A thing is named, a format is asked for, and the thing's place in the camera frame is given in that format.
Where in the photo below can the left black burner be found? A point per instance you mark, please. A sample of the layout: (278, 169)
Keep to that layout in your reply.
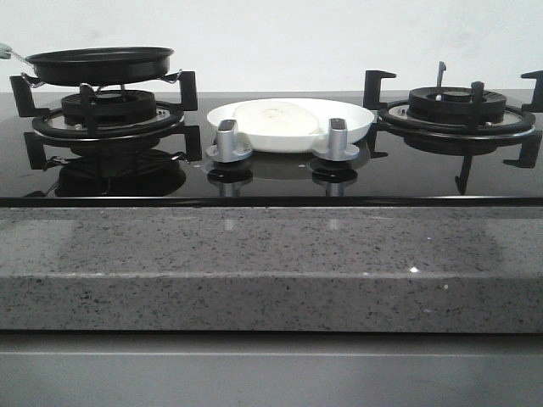
(111, 108)

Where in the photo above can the black pan support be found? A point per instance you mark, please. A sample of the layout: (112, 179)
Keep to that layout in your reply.
(100, 142)
(518, 126)

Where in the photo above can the right black burner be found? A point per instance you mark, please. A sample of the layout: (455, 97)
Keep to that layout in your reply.
(453, 105)

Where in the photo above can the right black pan support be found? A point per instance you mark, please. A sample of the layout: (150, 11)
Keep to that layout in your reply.
(518, 126)

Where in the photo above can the black frying pan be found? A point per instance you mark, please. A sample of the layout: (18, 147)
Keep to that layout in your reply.
(101, 66)

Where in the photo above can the fried egg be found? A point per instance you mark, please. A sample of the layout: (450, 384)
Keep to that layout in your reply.
(275, 118)

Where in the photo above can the grey cabinet front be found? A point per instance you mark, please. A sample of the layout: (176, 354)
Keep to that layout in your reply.
(272, 369)

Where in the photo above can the left silver stove knob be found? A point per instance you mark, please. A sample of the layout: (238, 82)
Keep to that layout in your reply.
(231, 145)

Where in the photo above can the white ceramic plate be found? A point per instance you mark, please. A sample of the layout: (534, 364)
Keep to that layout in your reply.
(357, 118)

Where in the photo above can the black glass gas stove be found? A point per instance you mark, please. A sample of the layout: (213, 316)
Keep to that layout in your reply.
(393, 169)

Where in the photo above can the wire pan reducer rack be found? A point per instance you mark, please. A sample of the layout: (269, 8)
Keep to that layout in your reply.
(91, 85)

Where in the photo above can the right silver stove knob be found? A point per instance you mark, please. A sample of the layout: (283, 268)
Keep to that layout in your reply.
(335, 148)

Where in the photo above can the silver stove knob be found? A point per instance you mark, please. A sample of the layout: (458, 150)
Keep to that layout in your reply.
(335, 148)
(231, 145)

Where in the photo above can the left black pan support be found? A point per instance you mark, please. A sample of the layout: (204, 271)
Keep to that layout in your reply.
(100, 142)

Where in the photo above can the black burner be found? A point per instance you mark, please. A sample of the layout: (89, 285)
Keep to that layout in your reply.
(111, 108)
(453, 105)

